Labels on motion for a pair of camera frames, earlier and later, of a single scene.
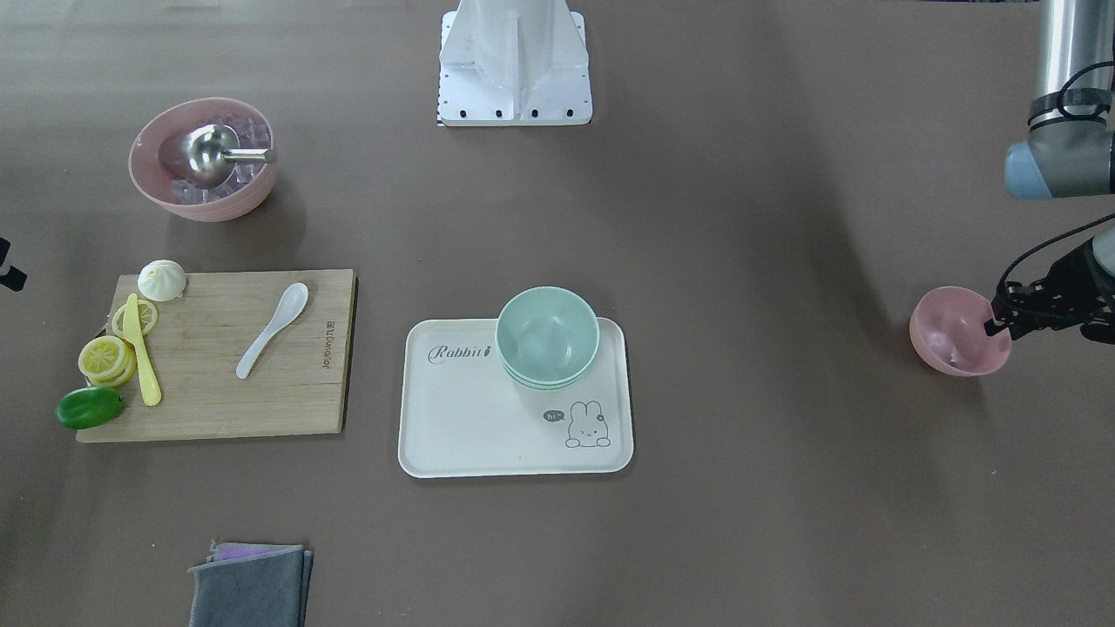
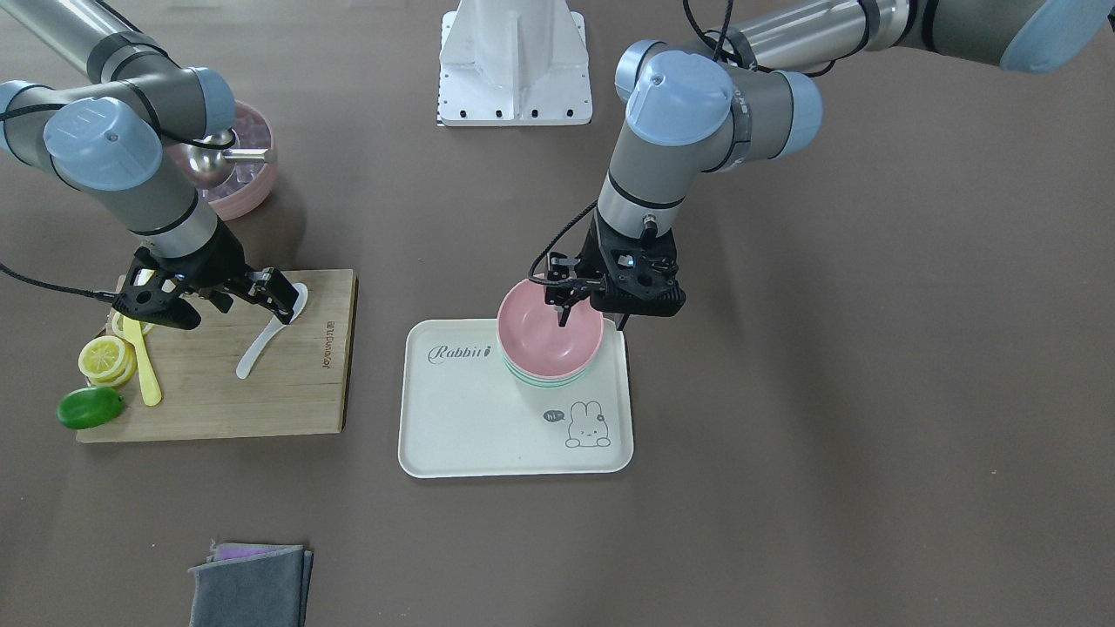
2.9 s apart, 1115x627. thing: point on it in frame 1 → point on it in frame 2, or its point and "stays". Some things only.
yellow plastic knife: x=151 y=386 stays
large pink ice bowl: x=157 y=164 stays
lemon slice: x=107 y=360 stays
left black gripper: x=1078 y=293 → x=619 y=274
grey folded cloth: x=252 y=585 stays
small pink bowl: x=948 y=332 → x=532 y=340
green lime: x=88 y=407 stays
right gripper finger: x=11 y=277 → x=274 y=291
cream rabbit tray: x=462 y=415 stays
